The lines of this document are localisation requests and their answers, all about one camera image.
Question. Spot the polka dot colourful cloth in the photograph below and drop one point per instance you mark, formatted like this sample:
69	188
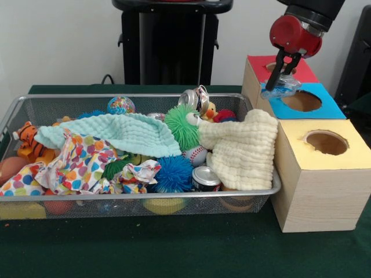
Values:
64	168

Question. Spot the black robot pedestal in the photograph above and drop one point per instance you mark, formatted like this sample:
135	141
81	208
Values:
174	52

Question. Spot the dark green side table cloth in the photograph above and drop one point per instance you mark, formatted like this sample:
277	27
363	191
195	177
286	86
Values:
362	105

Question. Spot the small globe ball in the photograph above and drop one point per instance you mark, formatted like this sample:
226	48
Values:
120	105

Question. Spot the clear plastic bottle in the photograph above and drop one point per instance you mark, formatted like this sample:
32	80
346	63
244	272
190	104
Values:
287	87

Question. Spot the blue spiky rubber ball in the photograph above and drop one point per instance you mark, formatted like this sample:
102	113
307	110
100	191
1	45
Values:
174	174

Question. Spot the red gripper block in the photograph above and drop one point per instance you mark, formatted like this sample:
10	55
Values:
293	35

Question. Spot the mint green fuzzy cloth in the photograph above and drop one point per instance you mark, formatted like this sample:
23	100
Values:
116	131

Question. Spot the wooden box with three holes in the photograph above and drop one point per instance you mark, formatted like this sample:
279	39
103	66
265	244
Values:
313	197

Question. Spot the cream knitted cloth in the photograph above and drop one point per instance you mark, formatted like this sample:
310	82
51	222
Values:
246	147

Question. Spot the green spiky rubber ball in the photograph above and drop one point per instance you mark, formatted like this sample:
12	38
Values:
182	125

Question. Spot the brown toy football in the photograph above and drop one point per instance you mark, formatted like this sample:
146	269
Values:
8	169

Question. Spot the black labelled silver can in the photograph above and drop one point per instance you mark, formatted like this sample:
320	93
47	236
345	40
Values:
206	178

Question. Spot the crushed silver can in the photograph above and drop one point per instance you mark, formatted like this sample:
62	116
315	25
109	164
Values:
194	97

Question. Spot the black upright panel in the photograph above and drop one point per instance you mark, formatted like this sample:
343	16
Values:
356	58

